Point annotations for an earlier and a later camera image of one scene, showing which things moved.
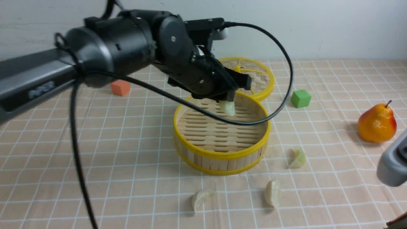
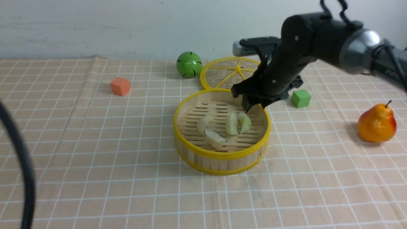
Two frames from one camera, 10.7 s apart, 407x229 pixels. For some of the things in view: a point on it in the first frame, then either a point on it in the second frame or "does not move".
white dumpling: x=200 y=197 -> x=202 y=123
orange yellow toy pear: x=377 y=124 does not move
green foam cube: x=300 y=98 does not move
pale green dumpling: x=227 y=107 -> x=231 y=124
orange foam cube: x=120 y=87 does not move
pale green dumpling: x=299 y=160 -> x=244 y=123
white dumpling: x=272 y=192 -> x=215 y=141
